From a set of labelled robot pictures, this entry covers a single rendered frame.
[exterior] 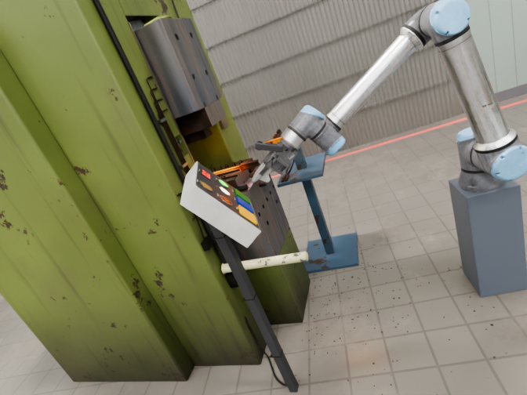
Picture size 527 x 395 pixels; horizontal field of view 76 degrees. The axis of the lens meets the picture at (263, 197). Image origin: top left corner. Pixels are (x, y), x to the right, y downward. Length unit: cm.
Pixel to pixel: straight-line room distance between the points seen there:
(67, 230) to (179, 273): 56
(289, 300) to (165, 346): 73
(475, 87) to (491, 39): 351
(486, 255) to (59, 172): 202
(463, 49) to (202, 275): 142
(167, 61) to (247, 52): 294
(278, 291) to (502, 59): 397
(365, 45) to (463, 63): 313
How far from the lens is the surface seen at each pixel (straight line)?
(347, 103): 149
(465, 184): 184
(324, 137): 135
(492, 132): 157
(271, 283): 201
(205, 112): 167
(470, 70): 147
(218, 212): 112
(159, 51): 166
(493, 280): 210
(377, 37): 455
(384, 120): 469
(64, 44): 158
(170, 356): 213
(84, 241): 182
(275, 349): 168
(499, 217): 190
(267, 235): 181
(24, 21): 168
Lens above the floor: 148
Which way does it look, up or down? 21 degrees down
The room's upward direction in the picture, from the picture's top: 22 degrees counter-clockwise
